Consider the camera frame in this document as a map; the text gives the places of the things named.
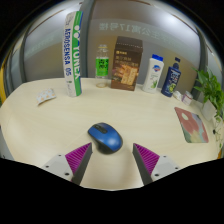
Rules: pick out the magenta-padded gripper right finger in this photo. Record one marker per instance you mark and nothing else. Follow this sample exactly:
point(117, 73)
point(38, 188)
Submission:
point(147, 159)

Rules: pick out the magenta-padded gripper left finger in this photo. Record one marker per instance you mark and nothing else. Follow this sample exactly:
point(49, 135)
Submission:
point(77, 158)

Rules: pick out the blue computer mouse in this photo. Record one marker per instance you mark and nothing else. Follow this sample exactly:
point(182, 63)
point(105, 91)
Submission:
point(106, 137)

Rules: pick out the pink multicolour mouse pad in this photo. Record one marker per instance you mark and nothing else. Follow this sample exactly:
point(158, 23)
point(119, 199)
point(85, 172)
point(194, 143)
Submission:
point(192, 126)

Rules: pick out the small patterned paper packet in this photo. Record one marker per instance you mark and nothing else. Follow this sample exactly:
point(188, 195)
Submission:
point(46, 96)

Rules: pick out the crumpled white tissue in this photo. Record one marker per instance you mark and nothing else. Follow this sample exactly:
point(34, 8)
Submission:
point(177, 95)

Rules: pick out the dark blue pump bottle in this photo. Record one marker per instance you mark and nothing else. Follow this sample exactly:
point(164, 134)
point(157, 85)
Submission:
point(171, 80)

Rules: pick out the white bottle with blue cap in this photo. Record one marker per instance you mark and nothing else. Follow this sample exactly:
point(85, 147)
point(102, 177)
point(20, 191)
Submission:
point(153, 75)

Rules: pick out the green plant in white pot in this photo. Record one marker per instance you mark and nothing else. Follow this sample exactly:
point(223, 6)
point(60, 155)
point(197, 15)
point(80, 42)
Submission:
point(210, 90)

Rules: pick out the clear bottle with green label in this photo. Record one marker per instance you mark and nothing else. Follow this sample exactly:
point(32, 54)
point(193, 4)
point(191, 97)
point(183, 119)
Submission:
point(102, 66)

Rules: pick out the brown cardboard snack box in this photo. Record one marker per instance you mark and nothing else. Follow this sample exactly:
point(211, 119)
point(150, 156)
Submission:
point(126, 65)

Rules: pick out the white green shuttlecock tube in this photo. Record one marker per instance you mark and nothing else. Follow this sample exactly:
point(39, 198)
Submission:
point(73, 56)

